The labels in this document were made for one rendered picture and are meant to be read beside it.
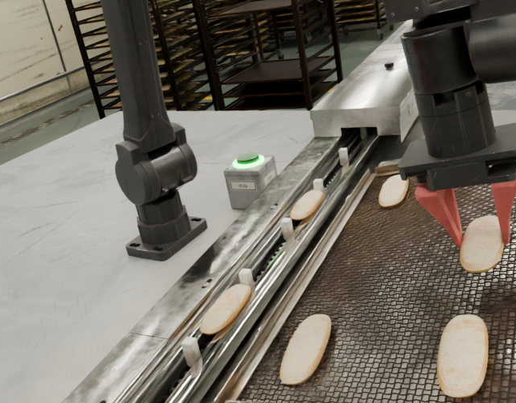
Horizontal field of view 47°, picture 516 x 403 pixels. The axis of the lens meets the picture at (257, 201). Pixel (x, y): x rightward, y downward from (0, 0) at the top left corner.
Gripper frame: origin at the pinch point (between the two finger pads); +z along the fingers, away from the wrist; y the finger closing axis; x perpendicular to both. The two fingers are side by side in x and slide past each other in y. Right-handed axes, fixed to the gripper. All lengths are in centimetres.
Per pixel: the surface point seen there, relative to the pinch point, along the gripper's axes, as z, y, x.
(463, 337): 3.0, -1.0, -11.0
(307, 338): 3.1, -14.8, -10.8
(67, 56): -22, -466, 450
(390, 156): 11, -24, 55
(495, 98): 14, -8, 91
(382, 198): 3.6, -15.0, 19.3
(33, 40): -48, -462, 410
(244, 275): 4.8, -29.7, 4.2
